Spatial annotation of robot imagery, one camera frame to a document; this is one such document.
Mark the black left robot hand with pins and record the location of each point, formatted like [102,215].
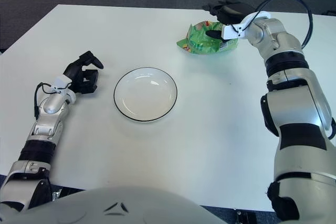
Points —
[76,74]

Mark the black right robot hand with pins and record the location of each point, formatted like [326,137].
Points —
[231,11]

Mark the green snack chips bag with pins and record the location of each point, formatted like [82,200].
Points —
[199,40]

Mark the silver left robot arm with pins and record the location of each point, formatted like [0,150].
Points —
[47,108]

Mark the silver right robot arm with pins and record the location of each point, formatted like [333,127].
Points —
[294,103]

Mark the white plate black rim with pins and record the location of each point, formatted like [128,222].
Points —
[145,98]

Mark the grey robot torso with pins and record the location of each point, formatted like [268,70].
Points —
[118,208]

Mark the black stand part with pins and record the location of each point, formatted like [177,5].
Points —
[245,217]

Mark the shiny metal bracket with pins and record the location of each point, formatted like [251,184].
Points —
[56,195]

